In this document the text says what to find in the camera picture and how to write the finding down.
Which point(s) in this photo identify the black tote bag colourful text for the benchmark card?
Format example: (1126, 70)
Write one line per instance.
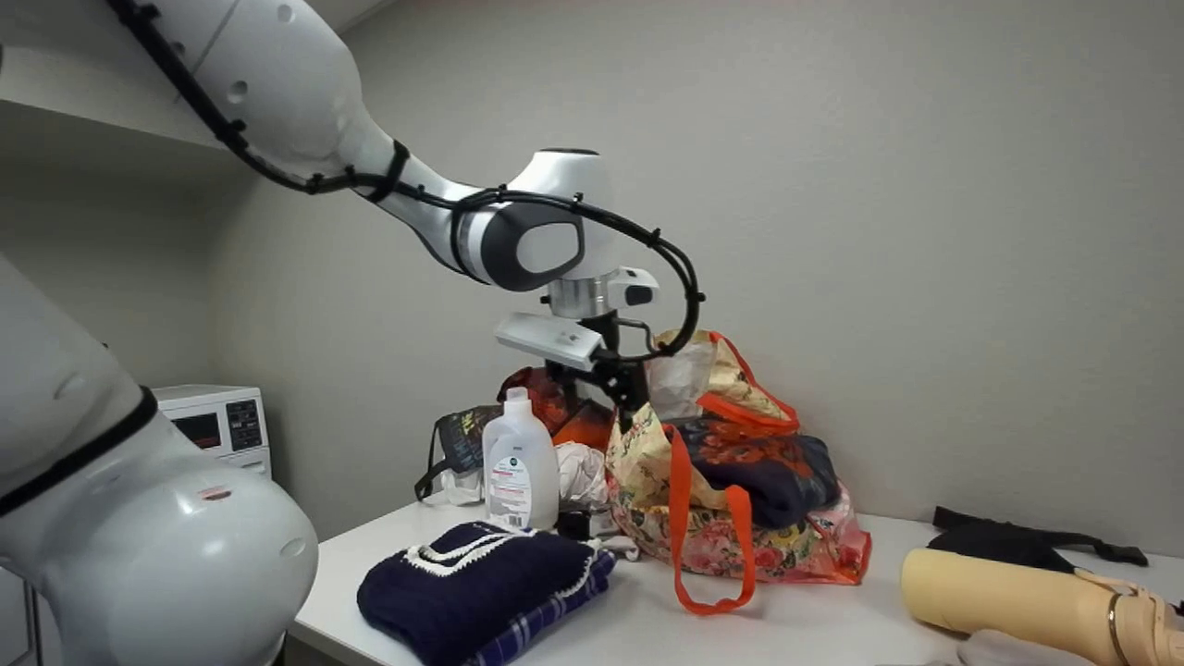
(459, 436)

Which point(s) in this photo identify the dark navy garment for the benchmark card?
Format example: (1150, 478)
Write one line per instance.
(764, 475)

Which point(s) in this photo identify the blue plaid shirt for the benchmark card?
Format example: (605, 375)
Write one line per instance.
(550, 614)

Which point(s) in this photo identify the white crumpled cloth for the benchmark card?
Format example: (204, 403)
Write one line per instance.
(577, 475)

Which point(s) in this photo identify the black cloth strip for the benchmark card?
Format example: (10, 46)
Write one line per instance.
(1000, 536)

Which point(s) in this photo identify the beige rolled cylinder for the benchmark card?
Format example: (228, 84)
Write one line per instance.
(1013, 597)

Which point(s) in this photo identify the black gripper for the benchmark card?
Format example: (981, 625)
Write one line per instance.
(618, 355)

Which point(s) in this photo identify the navy sweater with white trim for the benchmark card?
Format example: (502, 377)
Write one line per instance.
(495, 593)

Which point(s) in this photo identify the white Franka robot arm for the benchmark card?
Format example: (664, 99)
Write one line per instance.
(151, 555)

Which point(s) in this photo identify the red paper bag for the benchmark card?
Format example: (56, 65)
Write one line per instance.
(558, 395)

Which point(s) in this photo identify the white detergent jug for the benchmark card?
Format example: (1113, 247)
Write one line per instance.
(521, 466)

